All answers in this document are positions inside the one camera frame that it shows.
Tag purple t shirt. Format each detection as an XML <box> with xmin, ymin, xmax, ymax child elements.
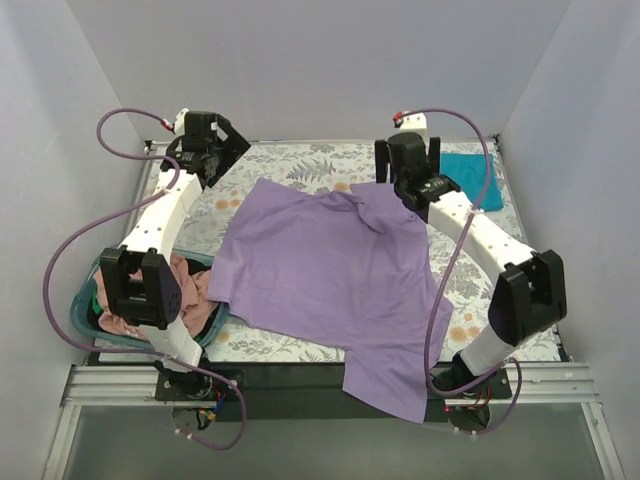
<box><xmin>207</xmin><ymin>179</ymin><xmax>453</xmax><ymax>423</ymax></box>

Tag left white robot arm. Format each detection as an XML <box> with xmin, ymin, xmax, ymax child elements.
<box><xmin>100</xmin><ymin>109</ymin><xmax>250</xmax><ymax>400</ymax></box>

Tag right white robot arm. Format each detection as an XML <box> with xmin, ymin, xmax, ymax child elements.
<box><xmin>374</xmin><ymin>132</ymin><xmax>567</xmax><ymax>398</ymax></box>

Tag folded teal t shirt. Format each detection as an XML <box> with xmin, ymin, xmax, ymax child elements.
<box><xmin>440</xmin><ymin>153</ymin><xmax>504</xmax><ymax>212</ymax></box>

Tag floral tablecloth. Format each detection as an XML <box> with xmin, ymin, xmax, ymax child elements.
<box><xmin>94</xmin><ymin>141</ymin><xmax>561</xmax><ymax>363</ymax></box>

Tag pink t shirt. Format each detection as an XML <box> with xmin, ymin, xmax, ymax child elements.
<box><xmin>94</xmin><ymin>254</ymin><xmax>218</xmax><ymax>340</ymax></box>

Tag green garment in basket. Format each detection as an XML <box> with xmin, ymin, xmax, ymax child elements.
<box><xmin>90</xmin><ymin>293</ymin><xmax>104</xmax><ymax>317</ymax></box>

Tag teal plastic basket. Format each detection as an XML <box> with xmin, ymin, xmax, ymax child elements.
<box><xmin>69</xmin><ymin>249</ymin><xmax>229</xmax><ymax>350</ymax></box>

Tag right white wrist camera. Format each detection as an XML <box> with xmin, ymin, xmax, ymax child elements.
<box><xmin>393</xmin><ymin>111</ymin><xmax>428</xmax><ymax>137</ymax></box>

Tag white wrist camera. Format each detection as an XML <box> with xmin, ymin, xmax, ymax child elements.
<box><xmin>393</xmin><ymin>111</ymin><xmax>428</xmax><ymax>137</ymax></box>
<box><xmin>161</xmin><ymin>108</ymin><xmax>190</xmax><ymax>136</ymax></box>

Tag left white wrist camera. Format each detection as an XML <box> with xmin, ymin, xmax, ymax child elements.
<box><xmin>161</xmin><ymin>108</ymin><xmax>190</xmax><ymax>136</ymax></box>

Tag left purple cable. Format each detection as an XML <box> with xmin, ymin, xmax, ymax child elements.
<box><xmin>43</xmin><ymin>107</ymin><xmax>249</xmax><ymax>451</ymax></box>

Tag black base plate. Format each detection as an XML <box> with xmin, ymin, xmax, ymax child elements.
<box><xmin>154</xmin><ymin>362</ymin><xmax>512</xmax><ymax>422</ymax></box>

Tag aluminium frame rail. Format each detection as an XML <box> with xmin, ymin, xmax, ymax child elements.
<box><xmin>62</xmin><ymin>362</ymin><xmax>624</xmax><ymax>479</ymax></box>

